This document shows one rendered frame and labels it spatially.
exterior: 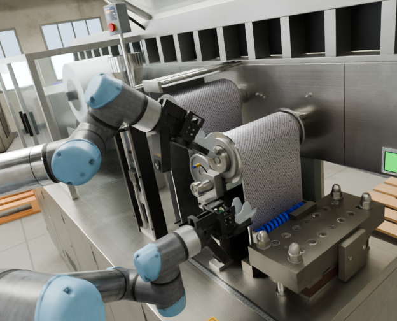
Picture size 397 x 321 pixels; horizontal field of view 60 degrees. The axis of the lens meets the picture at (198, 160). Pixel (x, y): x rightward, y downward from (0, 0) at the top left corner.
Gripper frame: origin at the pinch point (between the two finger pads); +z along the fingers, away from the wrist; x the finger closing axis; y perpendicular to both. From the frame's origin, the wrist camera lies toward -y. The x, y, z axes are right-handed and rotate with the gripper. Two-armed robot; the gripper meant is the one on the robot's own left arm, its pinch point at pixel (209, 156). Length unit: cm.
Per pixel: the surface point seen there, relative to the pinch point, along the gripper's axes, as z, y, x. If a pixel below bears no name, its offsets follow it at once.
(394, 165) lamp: 33.6, 16.3, -30.3
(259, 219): 20.7, -10.5, -6.6
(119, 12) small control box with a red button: -21, 36, 51
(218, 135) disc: 0.1, 6.1, 0.0
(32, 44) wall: 60, 122, 756
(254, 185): 13.2, -2.4, -6.6
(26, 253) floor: 48, -125, 237
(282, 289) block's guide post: 24.9, -24.9, -18.8
